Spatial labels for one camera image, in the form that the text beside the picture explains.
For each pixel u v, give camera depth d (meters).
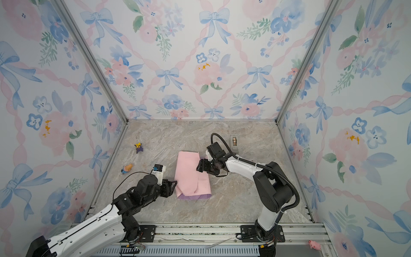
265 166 0.51
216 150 0.73
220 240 0.73
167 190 0.70
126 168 0.92
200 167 0.81
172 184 0.75
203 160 0.82
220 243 0.72
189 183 0.80
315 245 0.69
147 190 0.60
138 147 1.02
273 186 0.48
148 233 0.73
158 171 0.70
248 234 0.73
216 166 0.71
